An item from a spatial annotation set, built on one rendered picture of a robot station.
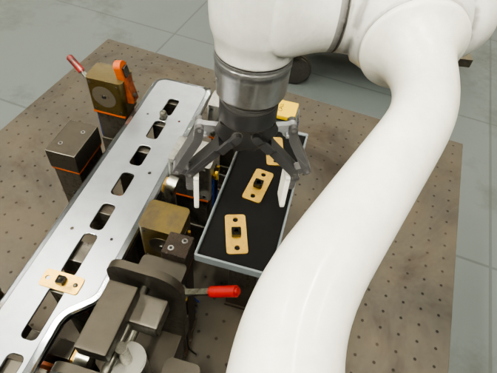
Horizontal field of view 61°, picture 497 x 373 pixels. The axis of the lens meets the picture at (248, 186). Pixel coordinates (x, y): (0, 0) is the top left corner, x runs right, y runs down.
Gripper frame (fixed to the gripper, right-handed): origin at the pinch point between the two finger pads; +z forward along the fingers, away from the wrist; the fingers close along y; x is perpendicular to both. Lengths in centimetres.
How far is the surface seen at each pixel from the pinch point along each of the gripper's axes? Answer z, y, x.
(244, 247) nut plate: 11.0, -1.4, 2.6
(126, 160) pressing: 27, 25, -34
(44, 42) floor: 125, 121, -249
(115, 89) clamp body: 23, 30, -57
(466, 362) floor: 127, -107, -10
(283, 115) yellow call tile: 10.9, -13.0, -33.2
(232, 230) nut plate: 10.1, 0.6, -0.4
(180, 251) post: 17.3, 10.0, -0.8
